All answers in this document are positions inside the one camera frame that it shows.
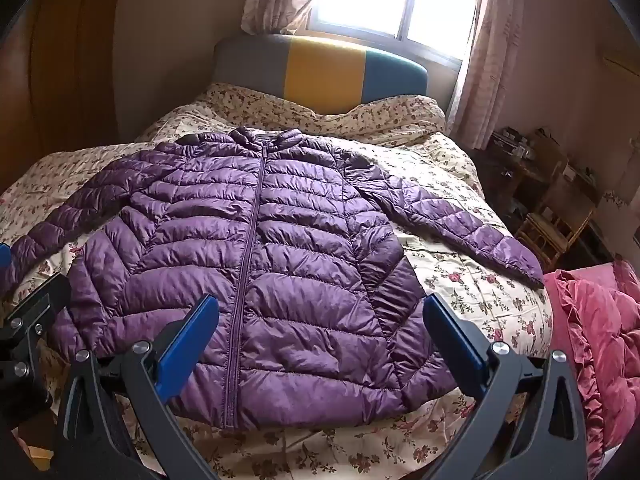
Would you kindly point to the brown wooden wardrobe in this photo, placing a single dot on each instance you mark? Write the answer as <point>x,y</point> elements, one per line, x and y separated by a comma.
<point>55,85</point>

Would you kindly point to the bed with floral sheet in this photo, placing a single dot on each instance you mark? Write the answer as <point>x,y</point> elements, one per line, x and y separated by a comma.
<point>475,280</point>

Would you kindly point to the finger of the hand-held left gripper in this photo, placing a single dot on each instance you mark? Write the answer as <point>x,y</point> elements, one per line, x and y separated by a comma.
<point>3,257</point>
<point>35,310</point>

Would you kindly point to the small wooden chair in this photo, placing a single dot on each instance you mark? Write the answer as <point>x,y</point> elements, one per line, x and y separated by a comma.
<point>555,225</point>

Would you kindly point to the purple down jacket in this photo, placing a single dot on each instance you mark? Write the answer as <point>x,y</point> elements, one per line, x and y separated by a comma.
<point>280,260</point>

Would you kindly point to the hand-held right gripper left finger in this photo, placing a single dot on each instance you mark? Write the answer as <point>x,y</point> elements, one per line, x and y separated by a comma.
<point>187,342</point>

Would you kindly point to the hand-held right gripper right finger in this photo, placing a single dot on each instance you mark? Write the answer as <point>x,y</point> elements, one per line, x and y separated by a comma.
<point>452,345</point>

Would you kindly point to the cluttered side table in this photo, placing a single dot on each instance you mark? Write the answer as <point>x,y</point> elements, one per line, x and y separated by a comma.
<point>515,160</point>

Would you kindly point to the window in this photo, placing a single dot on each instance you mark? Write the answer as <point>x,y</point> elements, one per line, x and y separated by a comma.
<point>395,0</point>

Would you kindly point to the grey yellow teal headboard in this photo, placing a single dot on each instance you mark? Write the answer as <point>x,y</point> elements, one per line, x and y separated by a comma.
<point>325,72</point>

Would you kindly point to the small-floral pillow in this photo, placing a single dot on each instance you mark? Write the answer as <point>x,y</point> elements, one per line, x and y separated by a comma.
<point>380,117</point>

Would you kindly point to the pink ruffled blanket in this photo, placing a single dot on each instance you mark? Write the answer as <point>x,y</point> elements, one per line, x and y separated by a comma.
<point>600,350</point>

